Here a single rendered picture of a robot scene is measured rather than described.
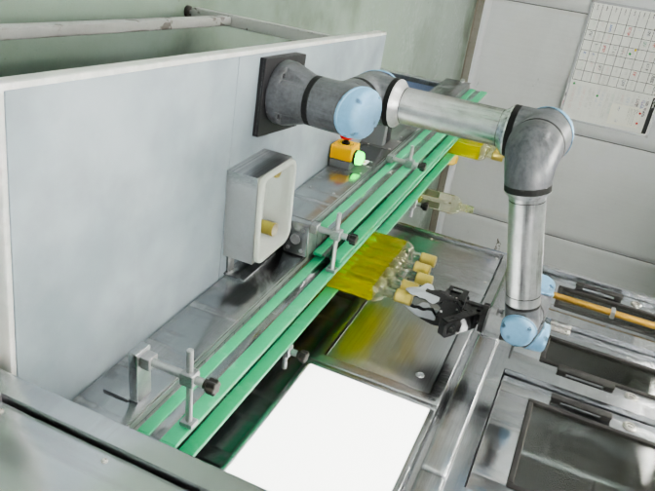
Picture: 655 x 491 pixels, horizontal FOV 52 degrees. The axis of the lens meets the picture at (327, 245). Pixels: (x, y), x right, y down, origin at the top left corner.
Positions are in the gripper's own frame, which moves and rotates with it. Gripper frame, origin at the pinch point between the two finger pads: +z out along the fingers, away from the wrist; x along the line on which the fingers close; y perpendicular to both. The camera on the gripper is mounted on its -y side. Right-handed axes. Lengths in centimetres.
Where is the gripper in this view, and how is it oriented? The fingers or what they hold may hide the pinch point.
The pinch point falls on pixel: (408, 298)
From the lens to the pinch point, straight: 174.5
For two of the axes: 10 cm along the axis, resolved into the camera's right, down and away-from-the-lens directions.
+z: -9.1, -2.9, 3.1
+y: 4.1, -3.9, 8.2
